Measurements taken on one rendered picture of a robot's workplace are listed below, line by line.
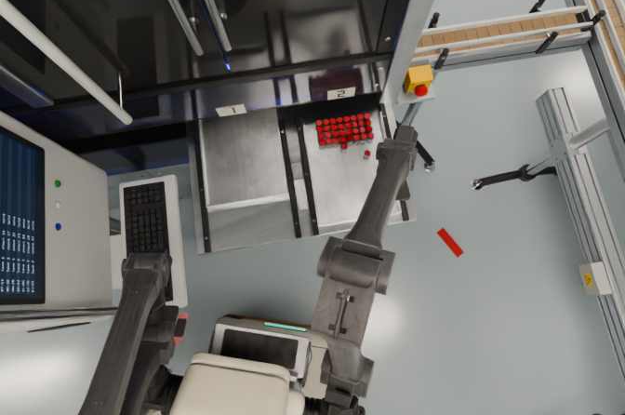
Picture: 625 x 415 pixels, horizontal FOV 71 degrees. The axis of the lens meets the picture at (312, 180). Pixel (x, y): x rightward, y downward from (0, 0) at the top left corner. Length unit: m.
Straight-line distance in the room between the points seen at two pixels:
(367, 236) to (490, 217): 1.77
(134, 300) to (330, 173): 0.77
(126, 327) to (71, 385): 1.75
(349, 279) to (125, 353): 0.39
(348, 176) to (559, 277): 1.43
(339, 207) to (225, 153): 0.41
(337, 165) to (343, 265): 0.80
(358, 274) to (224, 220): 0.83
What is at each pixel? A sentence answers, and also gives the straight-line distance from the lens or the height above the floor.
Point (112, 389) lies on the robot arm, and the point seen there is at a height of 1.54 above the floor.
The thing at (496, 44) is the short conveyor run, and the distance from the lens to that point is 1.67.
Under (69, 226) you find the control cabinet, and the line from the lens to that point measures 1.41.
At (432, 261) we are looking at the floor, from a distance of 2.33.
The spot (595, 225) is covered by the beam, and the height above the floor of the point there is 0.55.
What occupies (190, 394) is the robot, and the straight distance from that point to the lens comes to 0.94.
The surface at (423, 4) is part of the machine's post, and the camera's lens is 1.08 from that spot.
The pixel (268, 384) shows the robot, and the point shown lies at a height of 1.34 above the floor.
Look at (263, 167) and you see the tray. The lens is 1.45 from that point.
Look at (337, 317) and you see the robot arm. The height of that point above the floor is 1.59.
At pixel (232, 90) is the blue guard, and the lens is 1.27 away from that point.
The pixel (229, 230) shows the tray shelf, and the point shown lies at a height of 0.88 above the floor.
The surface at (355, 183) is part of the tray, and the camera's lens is 1.42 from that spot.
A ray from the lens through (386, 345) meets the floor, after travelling 2.29.
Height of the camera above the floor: 2.25
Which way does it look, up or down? 75 degrees down
